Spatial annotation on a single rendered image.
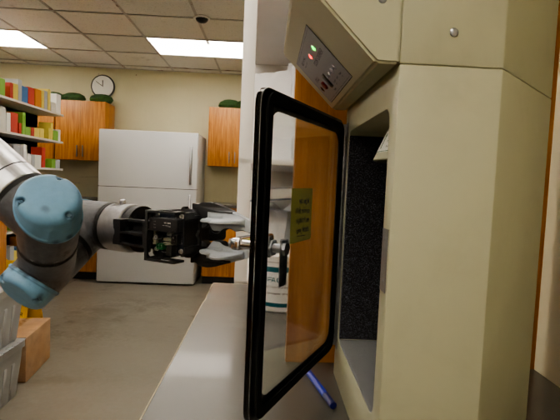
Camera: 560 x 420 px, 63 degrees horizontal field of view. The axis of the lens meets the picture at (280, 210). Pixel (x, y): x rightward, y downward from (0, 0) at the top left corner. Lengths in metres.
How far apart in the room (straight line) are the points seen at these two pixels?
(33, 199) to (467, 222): 0.49
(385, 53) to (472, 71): 0.09
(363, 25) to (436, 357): 0.36
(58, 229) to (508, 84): 0.54
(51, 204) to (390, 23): 0.43
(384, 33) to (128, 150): 5.18
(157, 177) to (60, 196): 4.92
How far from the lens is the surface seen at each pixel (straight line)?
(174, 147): 5.48
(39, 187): 0.62
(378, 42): 0.52
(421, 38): 0.53
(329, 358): 0.93
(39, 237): 0.62
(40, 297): 0.72
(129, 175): 5.60
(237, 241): 0.58
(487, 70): 0.55
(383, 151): 0.62
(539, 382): 1.00
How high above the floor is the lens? 1.28
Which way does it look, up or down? 4 degrees down
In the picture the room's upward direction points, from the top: 3 degrees clockwise
